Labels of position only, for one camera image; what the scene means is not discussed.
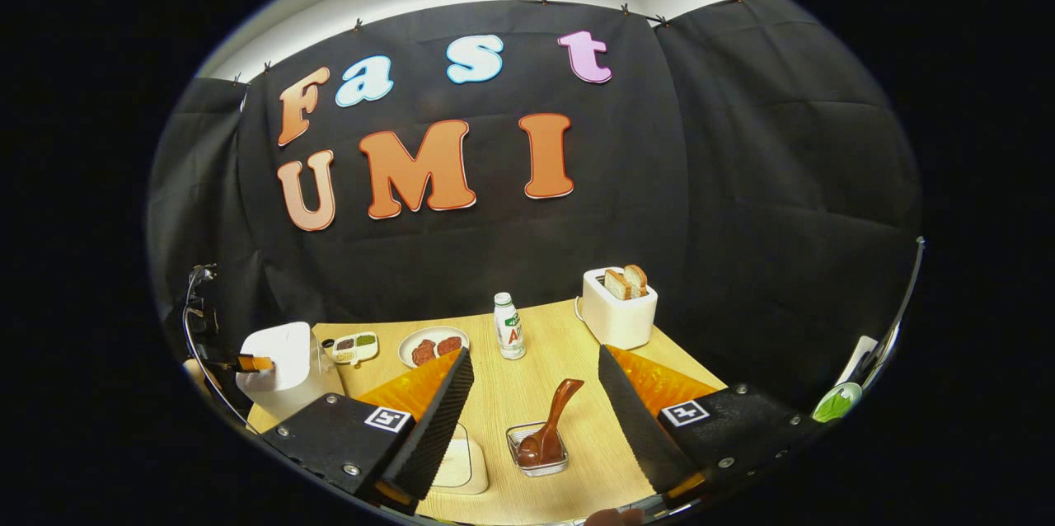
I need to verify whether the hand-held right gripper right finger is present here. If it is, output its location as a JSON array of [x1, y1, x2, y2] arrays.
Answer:
[[595, 344, 825, 510]]

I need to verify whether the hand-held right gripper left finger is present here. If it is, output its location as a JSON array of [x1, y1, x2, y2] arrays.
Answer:
[[258, 347, 476, 517]]

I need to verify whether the white rice cooker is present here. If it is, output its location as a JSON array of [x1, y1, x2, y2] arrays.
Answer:
[[236, 322, 345, 421]]

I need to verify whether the clear box of rice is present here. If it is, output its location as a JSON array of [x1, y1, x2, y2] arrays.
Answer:
[[427, 424, 490, 496]]

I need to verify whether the brown wooden spoon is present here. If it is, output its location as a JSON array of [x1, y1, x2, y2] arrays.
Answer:
[[517, 378, 585, 467]]

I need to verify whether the clear chopstick holder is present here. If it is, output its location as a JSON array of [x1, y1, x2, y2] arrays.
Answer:
[[505, 421, 570, 477]]

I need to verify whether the white divided condiment dish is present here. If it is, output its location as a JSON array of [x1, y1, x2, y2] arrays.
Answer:
[[331, 331, 380, 368]]

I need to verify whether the white round plate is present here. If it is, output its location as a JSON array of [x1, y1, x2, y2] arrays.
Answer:
[[398, 326, 471, 369]]

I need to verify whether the white toaster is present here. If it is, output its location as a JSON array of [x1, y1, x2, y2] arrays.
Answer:
[[581, 266, 659, 350]]

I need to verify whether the white milk bottle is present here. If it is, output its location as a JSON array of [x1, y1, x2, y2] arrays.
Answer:
[[493, 292, 527, 360]]

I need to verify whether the black backdrop cloth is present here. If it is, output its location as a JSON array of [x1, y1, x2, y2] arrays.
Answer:
[[147, 0, 924, 420]]

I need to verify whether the grey cable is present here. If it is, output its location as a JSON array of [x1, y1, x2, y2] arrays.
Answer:
[[181, 266, 252, 432]]

